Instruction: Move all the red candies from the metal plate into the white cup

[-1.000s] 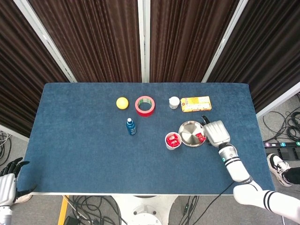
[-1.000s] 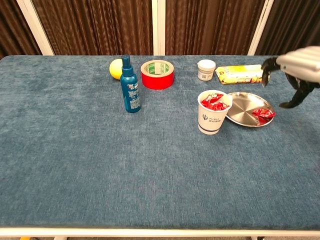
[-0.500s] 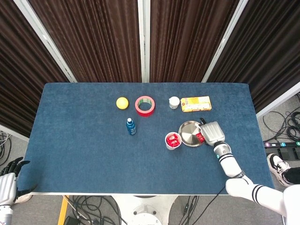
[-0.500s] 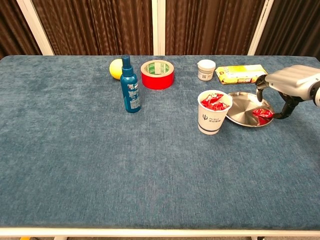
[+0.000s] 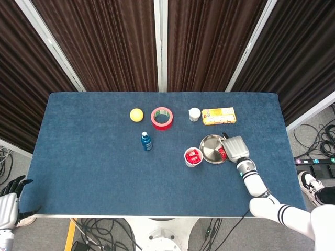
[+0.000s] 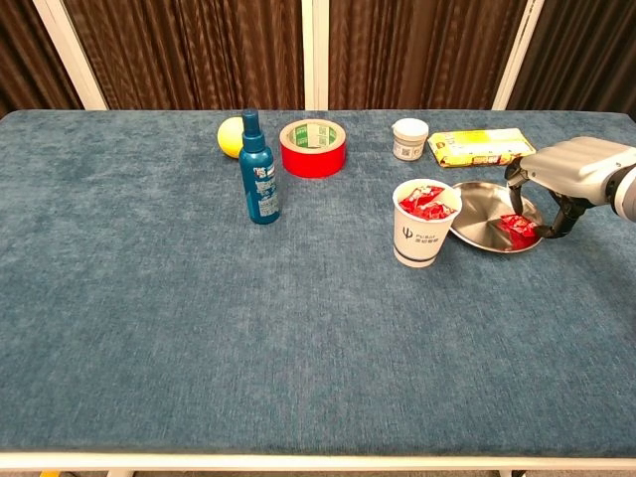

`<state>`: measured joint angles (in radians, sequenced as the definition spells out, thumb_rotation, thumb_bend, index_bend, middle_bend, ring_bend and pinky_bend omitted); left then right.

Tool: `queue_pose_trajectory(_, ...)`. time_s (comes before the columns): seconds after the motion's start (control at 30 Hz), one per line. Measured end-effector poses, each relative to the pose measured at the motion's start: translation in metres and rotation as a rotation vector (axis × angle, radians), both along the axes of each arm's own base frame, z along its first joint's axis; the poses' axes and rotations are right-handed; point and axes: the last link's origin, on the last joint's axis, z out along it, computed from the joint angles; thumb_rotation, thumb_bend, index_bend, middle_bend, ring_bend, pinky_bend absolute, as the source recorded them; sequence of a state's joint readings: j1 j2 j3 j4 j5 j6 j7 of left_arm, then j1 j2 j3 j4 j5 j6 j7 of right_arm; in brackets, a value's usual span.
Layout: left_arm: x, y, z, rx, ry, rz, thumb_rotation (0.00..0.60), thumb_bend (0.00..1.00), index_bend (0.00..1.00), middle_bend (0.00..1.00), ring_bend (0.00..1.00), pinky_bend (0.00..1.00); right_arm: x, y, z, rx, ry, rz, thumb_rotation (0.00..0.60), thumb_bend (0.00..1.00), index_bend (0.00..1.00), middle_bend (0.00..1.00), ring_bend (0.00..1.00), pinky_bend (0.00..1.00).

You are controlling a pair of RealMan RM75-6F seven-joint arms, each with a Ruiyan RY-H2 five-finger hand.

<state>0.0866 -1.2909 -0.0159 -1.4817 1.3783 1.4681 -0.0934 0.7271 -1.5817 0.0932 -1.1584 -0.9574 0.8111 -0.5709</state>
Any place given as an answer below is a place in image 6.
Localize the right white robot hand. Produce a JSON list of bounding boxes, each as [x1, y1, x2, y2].
[[504, 136, 636, 240]]

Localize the round metal plate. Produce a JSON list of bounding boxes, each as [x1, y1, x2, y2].
[[446, 180, 546, 254]]

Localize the white paper cup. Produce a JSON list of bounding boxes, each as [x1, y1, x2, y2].
[[392, 177, 464, 268]]

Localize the yellow snack box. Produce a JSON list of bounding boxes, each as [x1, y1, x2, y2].
[[426, 127, 538, 169]]

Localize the brown pleated curtain panel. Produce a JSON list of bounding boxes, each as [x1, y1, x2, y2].
[[327, 0, 529, 111], [506, 0, 636, 118], [0, 0, 83, 118], [64, 0, 305, 111]]

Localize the small white jar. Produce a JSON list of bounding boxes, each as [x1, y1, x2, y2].
[[391, 117, 430, 161]]

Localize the red tape roll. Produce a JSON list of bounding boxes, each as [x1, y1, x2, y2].
[[278, 117, 348, 179]]

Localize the blue spray bottle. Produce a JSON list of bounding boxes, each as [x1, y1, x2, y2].
[[238, 108, 282, 226]]

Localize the yellow ball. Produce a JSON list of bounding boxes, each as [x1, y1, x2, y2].
[[217, 116, 245, 159]]

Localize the blue fabric table cover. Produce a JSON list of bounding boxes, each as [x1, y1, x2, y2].
[[0, 108, 636, 459]]

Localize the white partition frame post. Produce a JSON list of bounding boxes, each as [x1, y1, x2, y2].
[[32, 0, 109, 111], [300, 0, 330, 111], [491, 0, 547, 111]]

